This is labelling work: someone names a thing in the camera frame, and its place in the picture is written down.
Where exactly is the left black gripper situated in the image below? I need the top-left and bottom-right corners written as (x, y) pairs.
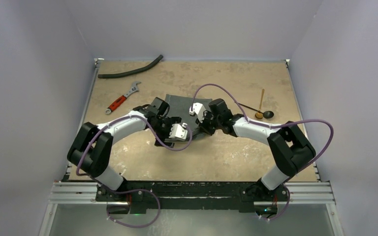
top-left (149, 118), bottom-right (181, 147)

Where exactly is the grey cloth napkin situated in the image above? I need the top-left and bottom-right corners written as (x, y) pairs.
top-left (164, 94), bottom-right (207, 141)

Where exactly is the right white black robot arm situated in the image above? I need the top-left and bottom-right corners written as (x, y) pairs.
top-left (189, 99), bottom-right (316, 200)

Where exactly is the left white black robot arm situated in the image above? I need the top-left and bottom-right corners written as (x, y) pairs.
top-left (67, 97), bottom-right (182, 201)

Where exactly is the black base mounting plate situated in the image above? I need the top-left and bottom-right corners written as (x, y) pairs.
top-left (96, 180), bottom-right (288, 214)

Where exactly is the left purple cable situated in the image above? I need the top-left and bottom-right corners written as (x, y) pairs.
top-left (75, 114), bottom-right (193, 228)

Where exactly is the purple cable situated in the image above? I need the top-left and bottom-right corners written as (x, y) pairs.
top-left (75, 114), bottom-right (193, 228)
top-left (190, 84), bottom-right (334, 222)

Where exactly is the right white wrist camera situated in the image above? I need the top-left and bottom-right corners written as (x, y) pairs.
top-left (189, 103), bottom-right (206, 123)

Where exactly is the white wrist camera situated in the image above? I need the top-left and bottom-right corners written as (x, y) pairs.
top-left (168, 123), bottom-right (188, 141)
top-left (189, 103), bottom-right (206, 123)

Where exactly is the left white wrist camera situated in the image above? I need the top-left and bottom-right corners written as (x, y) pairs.
top-left (168, 123), bottom-right (188, 141)

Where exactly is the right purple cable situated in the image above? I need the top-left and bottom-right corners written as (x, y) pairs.
top-left (190, 84), bottom-right (334, 222)

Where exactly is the red handled screwdriver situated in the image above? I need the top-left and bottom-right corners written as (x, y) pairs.
top-left (105, 81), bottom-right (141, 115)

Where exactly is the black corrugated hose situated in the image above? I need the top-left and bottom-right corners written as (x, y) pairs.
top-left (98, 55), bottom-right (164, 80)

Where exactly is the aluminium frame rail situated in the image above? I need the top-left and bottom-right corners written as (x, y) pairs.
top-left (49, 181), bottom-right (335, 205)

